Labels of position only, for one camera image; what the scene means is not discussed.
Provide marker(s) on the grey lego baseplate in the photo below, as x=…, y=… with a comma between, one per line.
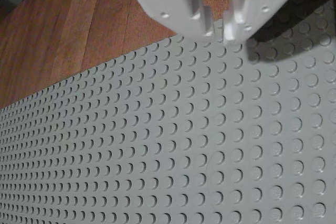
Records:
x=183, y=129

